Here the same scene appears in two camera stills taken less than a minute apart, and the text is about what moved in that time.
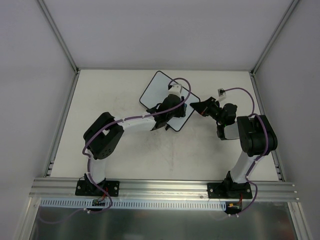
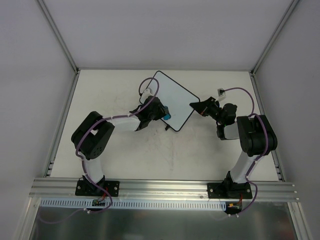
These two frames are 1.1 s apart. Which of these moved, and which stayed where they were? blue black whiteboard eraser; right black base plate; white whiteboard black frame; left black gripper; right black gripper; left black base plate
Moved: blue black whiteboard eraser; left black gripper
Stayed: left black base plate; right black gripper; right black base plate; white whiteboard black frame
